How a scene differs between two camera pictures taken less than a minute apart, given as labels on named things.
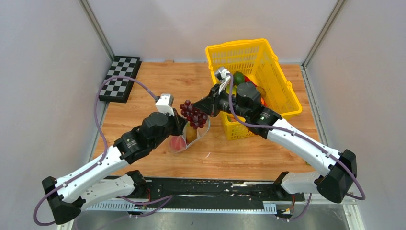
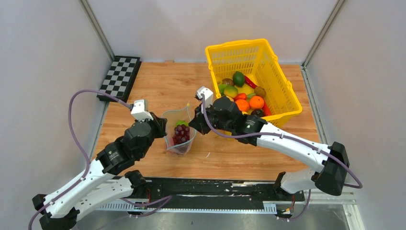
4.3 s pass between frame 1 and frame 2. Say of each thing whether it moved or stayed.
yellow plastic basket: stayed
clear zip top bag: stayed
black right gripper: moved
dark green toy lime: stayed
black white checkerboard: stayed
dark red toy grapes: moved
